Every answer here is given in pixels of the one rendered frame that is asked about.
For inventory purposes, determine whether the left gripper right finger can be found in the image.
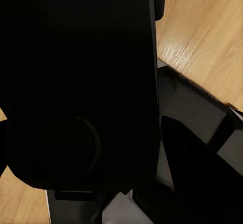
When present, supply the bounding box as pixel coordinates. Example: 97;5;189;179
160;116;243;224

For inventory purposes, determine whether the digital camera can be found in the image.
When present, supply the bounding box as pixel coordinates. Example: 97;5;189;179
0;0;165;201

